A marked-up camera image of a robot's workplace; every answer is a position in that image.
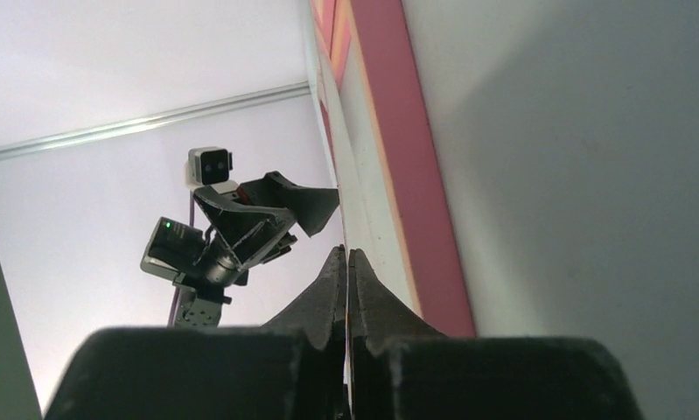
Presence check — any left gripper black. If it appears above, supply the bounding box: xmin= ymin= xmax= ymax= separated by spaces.
xmin=194 ymin=171 xmax=339 ymax=287

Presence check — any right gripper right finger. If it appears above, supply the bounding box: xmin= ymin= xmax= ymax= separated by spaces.
xmin=346 ymin=249 xmax=643 ymax=419

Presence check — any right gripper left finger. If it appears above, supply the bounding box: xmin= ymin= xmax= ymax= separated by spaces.
xmin=45 ymin=246 xmax=349 ymax=419

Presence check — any pink wooden picture frame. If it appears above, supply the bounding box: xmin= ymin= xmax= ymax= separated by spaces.
xmin=306 ymin=1 xmax=476 ymax=337

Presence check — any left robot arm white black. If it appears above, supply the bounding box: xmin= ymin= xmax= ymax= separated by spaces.
xmin=140 ymin=171 xmax=339 ymax=328

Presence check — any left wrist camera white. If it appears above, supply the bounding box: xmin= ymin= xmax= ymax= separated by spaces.
xmin=185 ymin=146 xmax=239 ymax=194

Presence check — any left corner metal post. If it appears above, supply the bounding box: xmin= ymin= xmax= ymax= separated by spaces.
xmin=0 ymin=81 xmax=311 ymax=161

